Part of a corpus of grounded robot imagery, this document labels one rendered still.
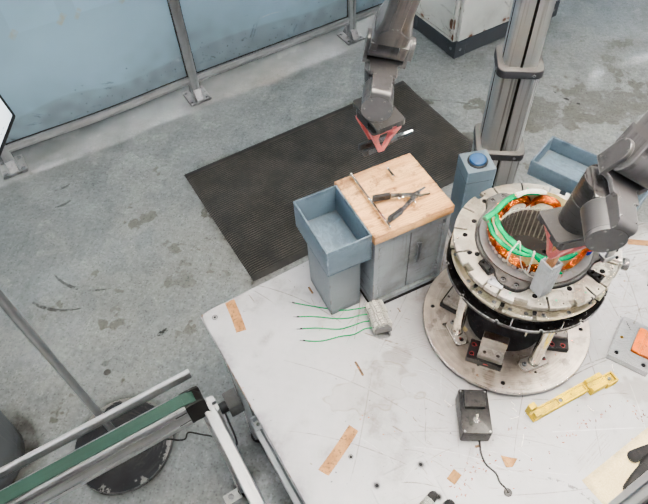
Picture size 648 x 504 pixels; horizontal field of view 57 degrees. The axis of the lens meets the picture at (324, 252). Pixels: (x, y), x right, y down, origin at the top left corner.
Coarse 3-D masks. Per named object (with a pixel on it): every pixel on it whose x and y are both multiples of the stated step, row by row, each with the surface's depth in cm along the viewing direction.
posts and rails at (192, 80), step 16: (176, 0) 283; (352, 0) 337; (176, 16) 288; (352, 16) 345; (368, 16) 351; (320, 32) 341; (272, 48) 330; (192, 64) 310; (224, 64) 322; (240, 64) 326; (192, 80) 317; (144, 96) 308; (112, 112) 304; (64, 128) 296; (16, 144) 290
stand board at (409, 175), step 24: (384, 168) 138; (408, 168) 138; (360, 192) 134; (384, 192) 134; (408, 192) 134; (432, 192) 133; (360, 216) 130; (384, 216) 129; (408, 216) 129; (432, 216) 130; (384, 240) 128
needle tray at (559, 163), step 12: (552, 144) 144; (564, 144) 142; (540, 156) 142; (552, 156) 144; (564, 156) 144; (576, 156) 142; (588, 156) 140; (528, 168) 140; (540, 168) 138; (552, 168) 142; (564, 168) 142; (576, 168) 142; (552, 180) 138; (564, 180) 136; (576, 180) 134; (564, 192) 140
